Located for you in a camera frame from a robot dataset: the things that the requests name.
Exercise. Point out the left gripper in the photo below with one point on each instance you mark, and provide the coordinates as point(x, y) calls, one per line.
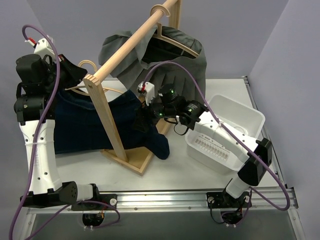
point(69, 72)

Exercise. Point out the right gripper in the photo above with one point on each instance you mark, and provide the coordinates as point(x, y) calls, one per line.
point(145, 113)

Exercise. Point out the dark blue denim skirt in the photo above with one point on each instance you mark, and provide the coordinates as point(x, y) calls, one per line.
point(79, 128)

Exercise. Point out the grey pleated skirt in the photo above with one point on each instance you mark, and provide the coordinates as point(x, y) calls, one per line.
point(186, 72)

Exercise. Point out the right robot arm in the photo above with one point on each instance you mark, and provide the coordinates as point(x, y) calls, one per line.
point(253, 155)

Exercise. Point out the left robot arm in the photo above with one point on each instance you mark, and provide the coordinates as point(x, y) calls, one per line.
point(35, 105)

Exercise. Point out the wooden clothes rack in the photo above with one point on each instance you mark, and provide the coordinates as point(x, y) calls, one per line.
point(119, 115)

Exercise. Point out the white plastic basket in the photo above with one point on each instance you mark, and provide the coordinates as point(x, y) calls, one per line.
point(210, 144)

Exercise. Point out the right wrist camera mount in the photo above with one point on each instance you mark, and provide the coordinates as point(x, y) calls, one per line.
point(147, 89)

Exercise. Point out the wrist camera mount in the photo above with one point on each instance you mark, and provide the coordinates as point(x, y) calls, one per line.
point(147, 89)
point(41, 47)

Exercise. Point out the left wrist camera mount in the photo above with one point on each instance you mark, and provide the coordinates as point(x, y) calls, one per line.
point(41, 47)

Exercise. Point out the aluminium mounting rail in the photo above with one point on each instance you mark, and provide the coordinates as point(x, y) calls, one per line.
point(190, 200)

